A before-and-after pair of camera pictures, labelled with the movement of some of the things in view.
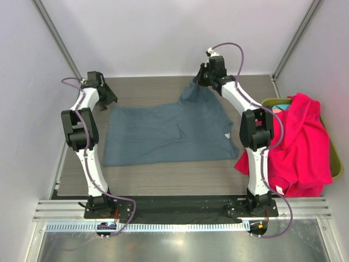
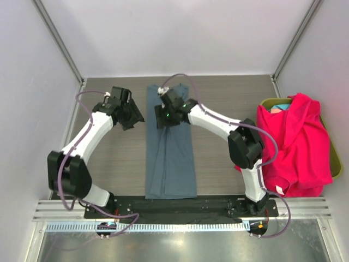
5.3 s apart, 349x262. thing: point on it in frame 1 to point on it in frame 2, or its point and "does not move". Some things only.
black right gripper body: x=203 y=77 to x=159 y=116
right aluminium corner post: x=277 y=71 does not move
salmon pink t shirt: x=276 y=111 does not move
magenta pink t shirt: x=301 y=164 does not move
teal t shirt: x=282 y=106 does not move
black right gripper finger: x=202 y=76 to x=161 y=118
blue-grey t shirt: x=197 y=127 to x=170 y=156
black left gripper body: x=108 y=96 to x=132 y=116
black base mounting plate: x=181 y=208 does not move
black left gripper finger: x=103 y=107 to x=132 y=114
